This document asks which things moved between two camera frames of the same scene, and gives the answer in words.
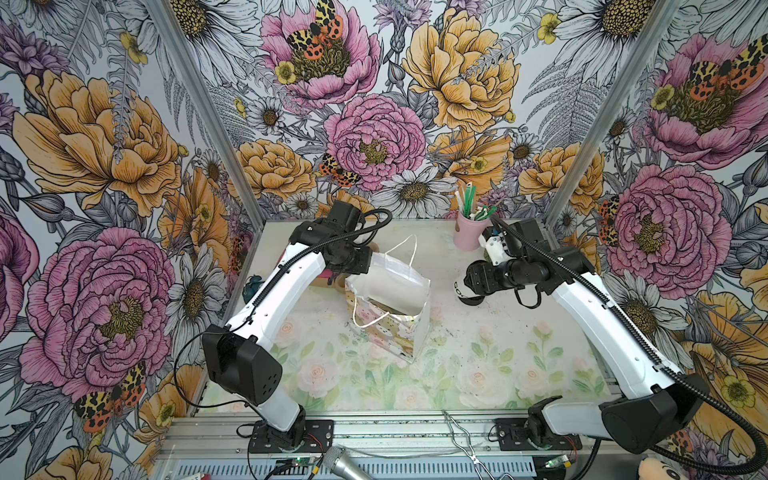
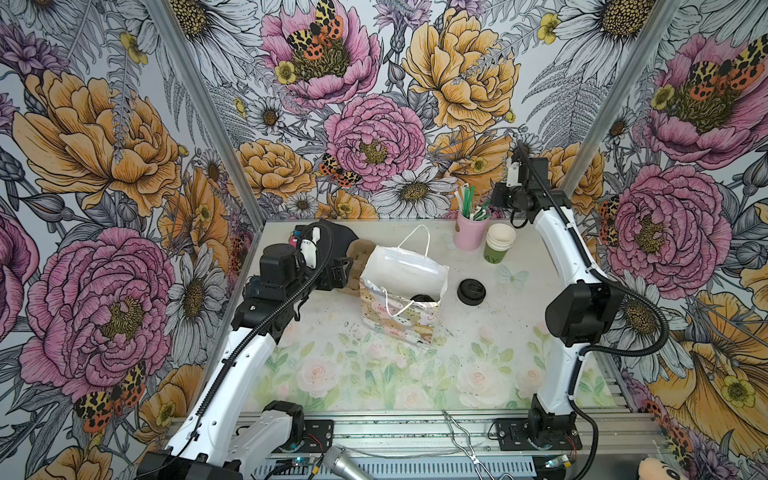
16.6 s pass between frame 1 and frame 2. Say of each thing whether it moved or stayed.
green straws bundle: stayed
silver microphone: stayed
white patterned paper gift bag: moved
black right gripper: moved
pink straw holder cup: stayed
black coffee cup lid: moved
